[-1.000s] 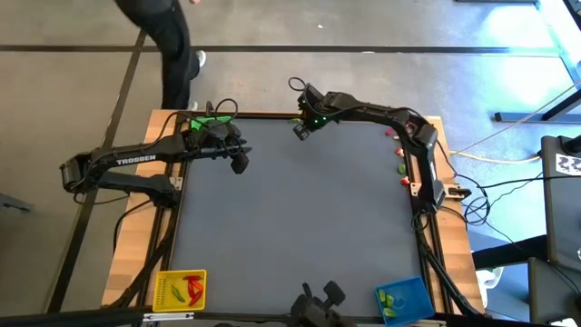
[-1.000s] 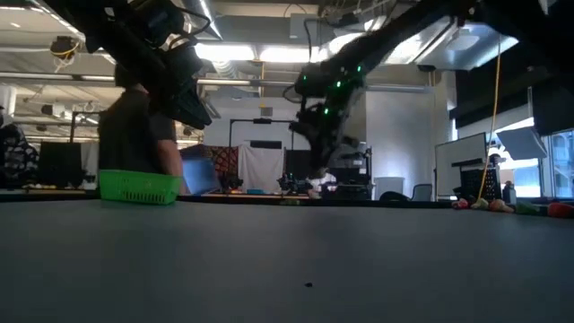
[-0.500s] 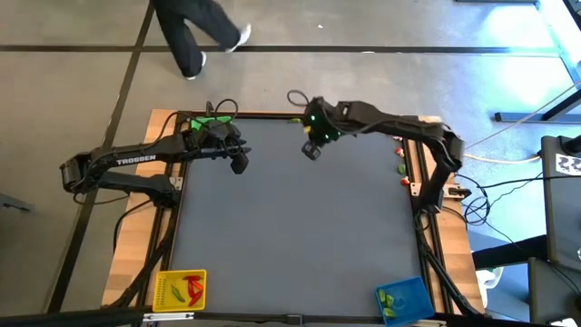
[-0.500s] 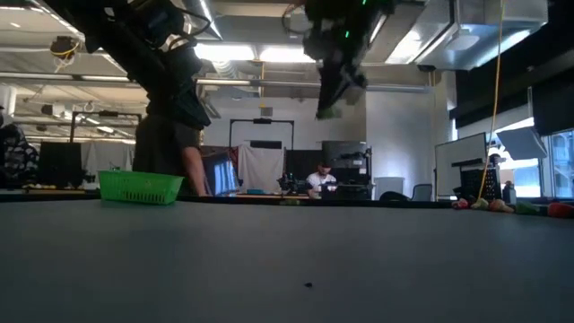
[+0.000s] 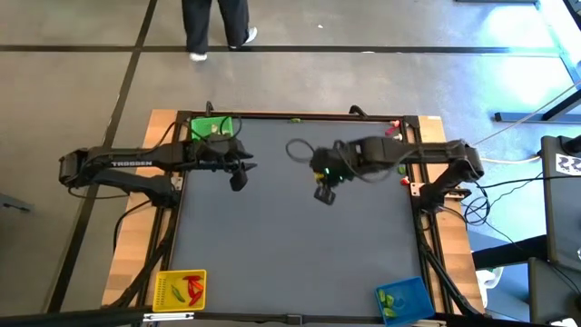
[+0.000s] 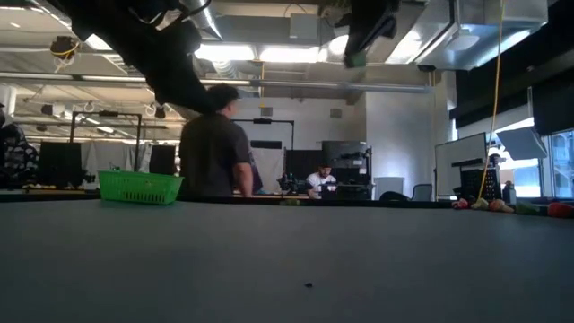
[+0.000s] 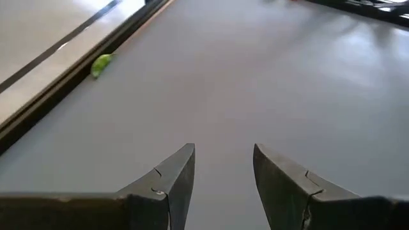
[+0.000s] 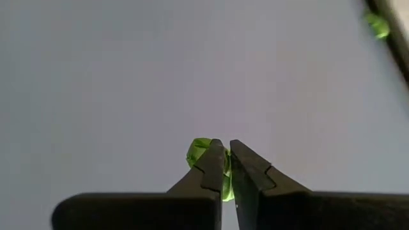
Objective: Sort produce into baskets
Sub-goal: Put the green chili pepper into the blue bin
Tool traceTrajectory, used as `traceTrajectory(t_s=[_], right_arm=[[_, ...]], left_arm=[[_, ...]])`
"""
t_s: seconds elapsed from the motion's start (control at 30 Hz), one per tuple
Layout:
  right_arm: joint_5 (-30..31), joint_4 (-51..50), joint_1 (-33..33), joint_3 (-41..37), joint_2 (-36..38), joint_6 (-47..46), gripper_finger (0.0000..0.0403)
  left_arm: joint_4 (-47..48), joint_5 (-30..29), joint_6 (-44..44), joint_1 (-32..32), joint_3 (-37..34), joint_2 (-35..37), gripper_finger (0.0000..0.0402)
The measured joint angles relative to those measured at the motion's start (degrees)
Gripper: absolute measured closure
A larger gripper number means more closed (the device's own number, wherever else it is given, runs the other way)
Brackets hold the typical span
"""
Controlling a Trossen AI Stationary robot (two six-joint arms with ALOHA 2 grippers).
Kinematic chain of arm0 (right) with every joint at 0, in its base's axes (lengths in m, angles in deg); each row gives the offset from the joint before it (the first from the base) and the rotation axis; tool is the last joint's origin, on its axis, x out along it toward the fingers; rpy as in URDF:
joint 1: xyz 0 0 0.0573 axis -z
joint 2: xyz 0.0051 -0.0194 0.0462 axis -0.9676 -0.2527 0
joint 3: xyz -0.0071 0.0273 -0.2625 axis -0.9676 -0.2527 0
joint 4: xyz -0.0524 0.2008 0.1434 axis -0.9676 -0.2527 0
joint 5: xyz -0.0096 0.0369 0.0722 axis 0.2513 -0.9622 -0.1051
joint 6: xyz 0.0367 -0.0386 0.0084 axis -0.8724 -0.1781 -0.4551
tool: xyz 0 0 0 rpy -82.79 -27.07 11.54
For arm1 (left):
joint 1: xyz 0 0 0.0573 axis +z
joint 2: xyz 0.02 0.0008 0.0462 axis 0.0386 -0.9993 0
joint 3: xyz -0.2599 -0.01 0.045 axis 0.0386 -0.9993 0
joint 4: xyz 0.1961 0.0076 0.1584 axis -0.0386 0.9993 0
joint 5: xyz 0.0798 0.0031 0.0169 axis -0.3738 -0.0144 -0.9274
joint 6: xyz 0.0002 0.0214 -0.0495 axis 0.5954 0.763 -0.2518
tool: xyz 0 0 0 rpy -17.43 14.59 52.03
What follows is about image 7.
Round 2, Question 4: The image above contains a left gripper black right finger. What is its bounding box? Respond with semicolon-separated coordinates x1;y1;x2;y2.
253;143;409;230

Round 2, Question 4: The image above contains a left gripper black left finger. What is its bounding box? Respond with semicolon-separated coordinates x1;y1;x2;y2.
0;142;196;230

